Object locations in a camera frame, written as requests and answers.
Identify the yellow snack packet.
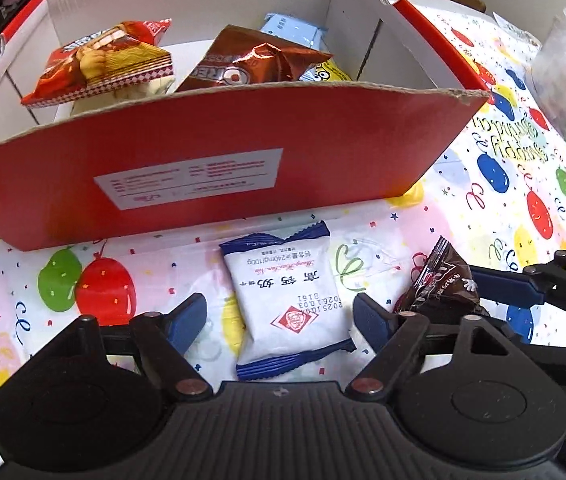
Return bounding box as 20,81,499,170
299,58,351,82

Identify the red cake snack packet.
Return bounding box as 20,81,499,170
21,18,173,108

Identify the balloon pattern tablecloth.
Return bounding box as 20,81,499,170
0,0,566,480

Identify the brown oreo snack packet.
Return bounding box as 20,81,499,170
177,25,332,92

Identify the red white cardboard box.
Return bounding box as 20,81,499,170
0,0,488,250

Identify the light blue snack packet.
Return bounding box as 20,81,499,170
260,13,327,51

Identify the cream snack packet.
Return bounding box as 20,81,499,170
70,76,175,116

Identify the dark brown candy packet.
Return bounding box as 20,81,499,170
394,236,490,325

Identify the white blue milk packet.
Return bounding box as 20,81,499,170
220,221,356,382

